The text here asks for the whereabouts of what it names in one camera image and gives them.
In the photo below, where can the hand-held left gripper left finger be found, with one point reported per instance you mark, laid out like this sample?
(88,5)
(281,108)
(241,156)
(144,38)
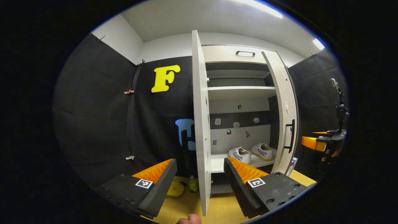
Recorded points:
(160,186)

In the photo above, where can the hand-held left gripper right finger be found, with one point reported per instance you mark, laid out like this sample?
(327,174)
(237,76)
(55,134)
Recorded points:
(239,189)

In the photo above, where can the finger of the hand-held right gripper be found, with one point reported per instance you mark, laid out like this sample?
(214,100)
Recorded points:
(325,133)
(312,143)

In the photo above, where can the white canvas shoe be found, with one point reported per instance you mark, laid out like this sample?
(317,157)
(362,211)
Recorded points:
(264,151)
(240,155)

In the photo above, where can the white cabinet door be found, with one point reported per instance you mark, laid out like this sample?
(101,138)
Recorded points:
(284,93)
(200,124)

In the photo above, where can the white shoe cabinet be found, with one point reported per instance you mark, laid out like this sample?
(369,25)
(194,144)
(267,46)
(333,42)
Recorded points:
(239,107)

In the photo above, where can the white cabinet shelf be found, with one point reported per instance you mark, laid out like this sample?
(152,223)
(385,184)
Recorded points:
(217,163)
(241,91)

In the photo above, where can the beige cabinet drawer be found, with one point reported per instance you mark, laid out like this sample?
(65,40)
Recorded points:
(224,54)

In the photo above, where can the yellow round object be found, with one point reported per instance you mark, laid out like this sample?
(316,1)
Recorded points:
(175,189)

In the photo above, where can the pale blue book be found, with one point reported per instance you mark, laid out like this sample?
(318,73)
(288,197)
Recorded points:
(292,166)

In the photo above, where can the small green bottle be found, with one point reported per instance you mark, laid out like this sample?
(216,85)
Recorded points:
(193,185)

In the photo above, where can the silver clip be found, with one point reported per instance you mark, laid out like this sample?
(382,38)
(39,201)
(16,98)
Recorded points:
(130,157)

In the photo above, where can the small ceiling light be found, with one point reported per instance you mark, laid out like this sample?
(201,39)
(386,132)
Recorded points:
(318,43)

